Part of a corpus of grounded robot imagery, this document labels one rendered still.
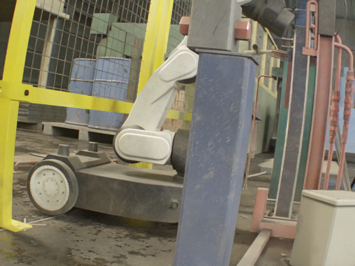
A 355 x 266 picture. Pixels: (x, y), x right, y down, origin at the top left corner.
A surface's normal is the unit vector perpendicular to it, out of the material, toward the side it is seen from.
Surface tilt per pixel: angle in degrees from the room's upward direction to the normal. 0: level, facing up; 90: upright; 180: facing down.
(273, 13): 110
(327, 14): 90
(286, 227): 90
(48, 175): 90
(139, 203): 90
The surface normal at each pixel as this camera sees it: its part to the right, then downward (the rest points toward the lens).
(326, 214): -0.94, -0.11
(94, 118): -0.62, -0.07
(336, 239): 0.31, 0.05
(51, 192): -0.14, 0.00
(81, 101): 0.95, 0.12
